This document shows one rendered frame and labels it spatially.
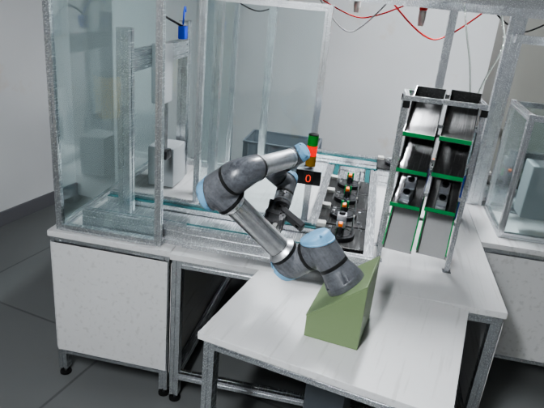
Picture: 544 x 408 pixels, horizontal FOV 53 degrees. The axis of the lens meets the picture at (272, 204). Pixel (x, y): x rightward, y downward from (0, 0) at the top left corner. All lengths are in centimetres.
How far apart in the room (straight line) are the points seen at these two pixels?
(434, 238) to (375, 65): 308
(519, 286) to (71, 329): 242
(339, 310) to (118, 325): 132
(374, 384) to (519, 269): 157
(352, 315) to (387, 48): 373
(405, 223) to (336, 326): 76
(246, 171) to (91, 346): 158
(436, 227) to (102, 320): 170
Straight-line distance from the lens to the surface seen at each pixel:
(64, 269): 288
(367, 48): 541
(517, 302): 337
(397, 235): 255
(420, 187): 257
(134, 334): 290
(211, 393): 220
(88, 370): 328
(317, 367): 193
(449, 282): 264
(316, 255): 196
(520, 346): 353
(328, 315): 199
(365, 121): 549
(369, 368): 197
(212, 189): 185
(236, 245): 252
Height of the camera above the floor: 205
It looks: 22 degrees down
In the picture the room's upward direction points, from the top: 6 degrees clockwise
